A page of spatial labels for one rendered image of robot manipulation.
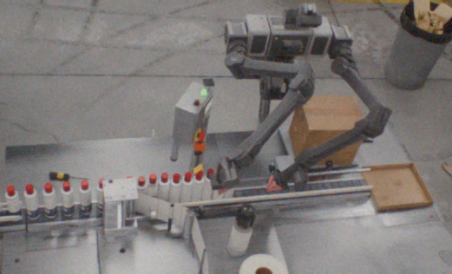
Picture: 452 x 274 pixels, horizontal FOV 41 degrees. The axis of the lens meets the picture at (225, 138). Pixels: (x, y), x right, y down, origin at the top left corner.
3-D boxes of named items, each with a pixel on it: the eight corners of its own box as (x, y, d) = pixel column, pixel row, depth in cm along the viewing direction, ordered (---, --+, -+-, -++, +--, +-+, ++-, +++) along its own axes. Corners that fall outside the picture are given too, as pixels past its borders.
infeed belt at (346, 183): (26, 228, 267) (25, 224, 264) (26, 213, 272) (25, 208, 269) (368, 196, 307) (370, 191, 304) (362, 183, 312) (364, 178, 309)
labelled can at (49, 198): (45, 218, 267) (42, 190, 252) (45, 209, 270) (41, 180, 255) (57, 218, 268) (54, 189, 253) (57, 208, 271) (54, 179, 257)
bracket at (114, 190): (104, 202, 246) (104, 201, 245) (102, 181, 253) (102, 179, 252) (138, 199, 249) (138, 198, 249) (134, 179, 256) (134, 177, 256)
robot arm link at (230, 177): (250, 159, 241) (240, 146, 235) (256, 181, 233) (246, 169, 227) (223, 171, 243) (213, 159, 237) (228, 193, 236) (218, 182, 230)
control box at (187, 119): (171, 137, 255) (174, 105, 241) (188, 113, 266) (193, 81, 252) (193, 146, 253) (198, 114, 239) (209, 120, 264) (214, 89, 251)
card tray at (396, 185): (377, 211, 302) (380, 205, 299) (359, 170, 319) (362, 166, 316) (431, 205, 309) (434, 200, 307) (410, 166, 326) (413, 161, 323)
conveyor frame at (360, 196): (27, 232, 267) (25, 226, 263) (26, 212, 274) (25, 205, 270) (369, 198, 307) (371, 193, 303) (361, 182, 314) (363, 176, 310)
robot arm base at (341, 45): (345, 56, 291) (352, 37, 282) (350, 68, 286) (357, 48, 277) (328, 56, 290) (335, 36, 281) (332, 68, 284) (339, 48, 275)
